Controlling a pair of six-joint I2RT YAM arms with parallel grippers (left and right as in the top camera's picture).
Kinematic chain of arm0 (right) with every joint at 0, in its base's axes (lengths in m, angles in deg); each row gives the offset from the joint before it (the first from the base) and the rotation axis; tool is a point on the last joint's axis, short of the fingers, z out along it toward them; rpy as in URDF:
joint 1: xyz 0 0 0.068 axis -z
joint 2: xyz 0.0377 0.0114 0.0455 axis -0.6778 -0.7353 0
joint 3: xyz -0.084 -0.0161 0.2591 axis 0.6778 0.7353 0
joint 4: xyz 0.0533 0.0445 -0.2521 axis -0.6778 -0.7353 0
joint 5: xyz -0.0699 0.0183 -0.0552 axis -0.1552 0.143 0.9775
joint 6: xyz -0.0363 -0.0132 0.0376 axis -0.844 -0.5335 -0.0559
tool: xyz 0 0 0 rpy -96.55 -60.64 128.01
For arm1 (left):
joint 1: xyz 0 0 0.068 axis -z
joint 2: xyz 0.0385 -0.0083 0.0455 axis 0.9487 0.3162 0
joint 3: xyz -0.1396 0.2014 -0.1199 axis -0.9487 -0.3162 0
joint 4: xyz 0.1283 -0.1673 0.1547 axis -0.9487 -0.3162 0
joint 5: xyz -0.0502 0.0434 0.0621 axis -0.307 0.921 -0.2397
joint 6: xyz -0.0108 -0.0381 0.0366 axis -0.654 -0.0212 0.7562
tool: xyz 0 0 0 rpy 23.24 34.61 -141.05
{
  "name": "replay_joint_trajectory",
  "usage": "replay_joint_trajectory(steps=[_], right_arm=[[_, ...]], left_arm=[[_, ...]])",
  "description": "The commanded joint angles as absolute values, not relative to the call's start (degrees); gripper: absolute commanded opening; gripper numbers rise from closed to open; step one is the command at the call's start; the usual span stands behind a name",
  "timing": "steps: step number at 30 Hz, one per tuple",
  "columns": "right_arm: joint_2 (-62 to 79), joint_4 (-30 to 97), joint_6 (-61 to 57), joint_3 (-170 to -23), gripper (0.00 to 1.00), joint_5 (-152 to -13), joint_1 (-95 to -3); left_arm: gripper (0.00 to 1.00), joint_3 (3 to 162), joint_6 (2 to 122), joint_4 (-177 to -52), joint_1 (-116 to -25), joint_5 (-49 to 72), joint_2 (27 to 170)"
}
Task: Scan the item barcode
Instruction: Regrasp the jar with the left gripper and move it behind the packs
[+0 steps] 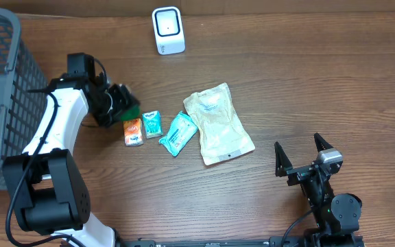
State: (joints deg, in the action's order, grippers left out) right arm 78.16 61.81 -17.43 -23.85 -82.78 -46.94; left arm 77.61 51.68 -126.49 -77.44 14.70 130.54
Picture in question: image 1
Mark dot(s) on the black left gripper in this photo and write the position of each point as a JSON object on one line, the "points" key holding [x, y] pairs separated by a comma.
{"points": [[123, 101]]}

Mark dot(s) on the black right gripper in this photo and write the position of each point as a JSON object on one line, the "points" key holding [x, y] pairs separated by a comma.
{"points": [[284, 167]]}

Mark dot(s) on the green cap white bottle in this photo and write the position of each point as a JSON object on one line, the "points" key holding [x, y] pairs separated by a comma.
{"points": [[130, 114]]}

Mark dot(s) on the orange red tissue pack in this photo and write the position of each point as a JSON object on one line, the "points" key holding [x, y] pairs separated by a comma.
{"points": [[133, 132]]}

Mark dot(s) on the teal Kleenex tissue pack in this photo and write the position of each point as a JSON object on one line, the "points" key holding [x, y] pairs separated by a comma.
{"points": [[152, 124]]}

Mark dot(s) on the green toilet tissue wipes pack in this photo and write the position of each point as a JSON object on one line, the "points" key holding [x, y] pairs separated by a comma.
{"points": [[181, 131]]}

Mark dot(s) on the beige clear plastic pouch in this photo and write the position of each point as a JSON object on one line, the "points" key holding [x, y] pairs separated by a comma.
{"points": [[222, 135]]}

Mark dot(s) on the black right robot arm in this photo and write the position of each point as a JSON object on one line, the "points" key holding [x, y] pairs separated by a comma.
{"points": [[336, 216]]}

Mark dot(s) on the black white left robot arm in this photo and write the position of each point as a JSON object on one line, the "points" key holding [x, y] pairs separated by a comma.
{"points": [[47, 192]]}

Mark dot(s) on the white barcode scanner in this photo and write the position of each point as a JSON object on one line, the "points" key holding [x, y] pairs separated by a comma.
{"points": [[168, 30]]}

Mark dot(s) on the grey plastic shopping basket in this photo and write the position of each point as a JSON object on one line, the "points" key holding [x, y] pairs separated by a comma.
{"points": [[20, 108]]}

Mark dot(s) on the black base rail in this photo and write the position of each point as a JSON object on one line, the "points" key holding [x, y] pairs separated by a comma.
{"points": [[218, 243]]}

